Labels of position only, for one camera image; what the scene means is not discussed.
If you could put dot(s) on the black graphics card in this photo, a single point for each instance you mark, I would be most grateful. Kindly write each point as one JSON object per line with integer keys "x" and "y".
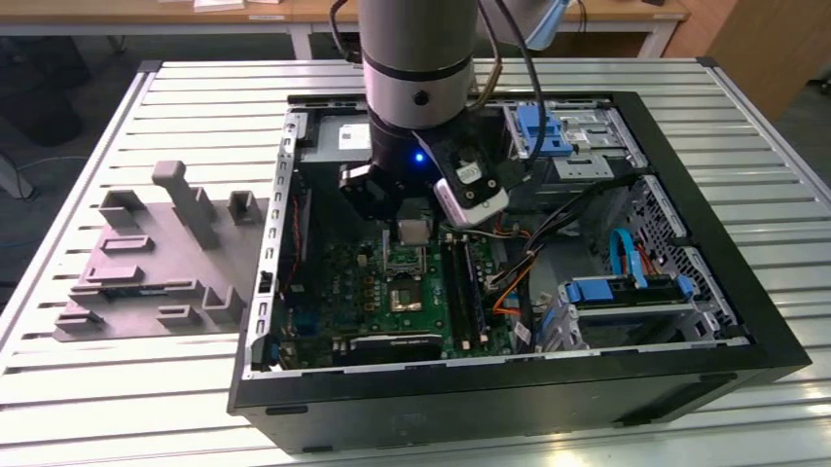
{"x": 392, "y": 343}

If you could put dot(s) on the black office chair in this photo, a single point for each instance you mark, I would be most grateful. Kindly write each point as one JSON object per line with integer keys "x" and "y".
{"x": 39, "y": 87}

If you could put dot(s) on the hard disk in blue carrier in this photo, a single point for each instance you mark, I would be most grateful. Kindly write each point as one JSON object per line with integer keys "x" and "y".
{"x": 594, "y": 291}

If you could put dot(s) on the RAM stick blue label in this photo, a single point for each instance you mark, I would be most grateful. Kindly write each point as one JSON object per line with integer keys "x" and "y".
{"x": 132, "y": 292}

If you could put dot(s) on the black PC case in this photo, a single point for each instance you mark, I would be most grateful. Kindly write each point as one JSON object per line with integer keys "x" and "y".
{"x": 454, "y": 408}

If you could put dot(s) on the black RAM slot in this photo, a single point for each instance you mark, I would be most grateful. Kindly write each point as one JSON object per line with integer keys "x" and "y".
{"x": 456, "y": 292}
{"x": 474, "y": 292}

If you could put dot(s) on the silver disk bay cage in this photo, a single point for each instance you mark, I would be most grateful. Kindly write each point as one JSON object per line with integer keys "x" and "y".
{"x": 707, "y": 316}

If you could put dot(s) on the silver CPU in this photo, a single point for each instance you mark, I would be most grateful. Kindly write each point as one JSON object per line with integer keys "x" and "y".
{"x": 414, "y": 233}

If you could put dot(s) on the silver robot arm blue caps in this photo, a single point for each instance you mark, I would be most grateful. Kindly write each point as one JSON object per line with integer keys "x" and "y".
{"x": 415, "y": 48}

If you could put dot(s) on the wooden cabinet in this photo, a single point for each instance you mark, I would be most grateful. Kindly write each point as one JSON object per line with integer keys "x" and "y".
{"x": 759, "y": 48}

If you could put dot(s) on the grey parts rack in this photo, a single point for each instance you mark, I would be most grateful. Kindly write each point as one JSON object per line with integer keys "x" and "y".
{"x": 175, "y": 272}

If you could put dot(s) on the CPU socket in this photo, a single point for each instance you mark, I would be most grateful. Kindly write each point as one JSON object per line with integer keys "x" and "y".
{"x": 406, "y": 298}

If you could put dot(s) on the green motherboard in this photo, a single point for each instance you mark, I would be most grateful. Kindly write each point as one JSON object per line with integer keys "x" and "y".
{"x": 344, "y": 292}

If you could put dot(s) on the silver disk bay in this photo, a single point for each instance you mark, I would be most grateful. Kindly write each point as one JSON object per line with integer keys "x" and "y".
{"x": 584, "y": 168}

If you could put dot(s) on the blue board connector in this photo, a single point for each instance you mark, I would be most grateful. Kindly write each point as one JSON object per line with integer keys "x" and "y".
{"x": 307, "y": 325}

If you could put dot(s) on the grey power supply unit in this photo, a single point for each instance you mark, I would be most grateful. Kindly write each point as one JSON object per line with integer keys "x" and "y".
{"x": 324, "y": 194}

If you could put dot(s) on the blue plastic drive bracket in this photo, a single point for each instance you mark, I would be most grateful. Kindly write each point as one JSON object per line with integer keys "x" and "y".
{"x": 555, "y": 143}

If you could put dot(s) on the white box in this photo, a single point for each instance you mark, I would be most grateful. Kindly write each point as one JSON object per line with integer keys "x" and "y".
{"x": 219, "y": 5}

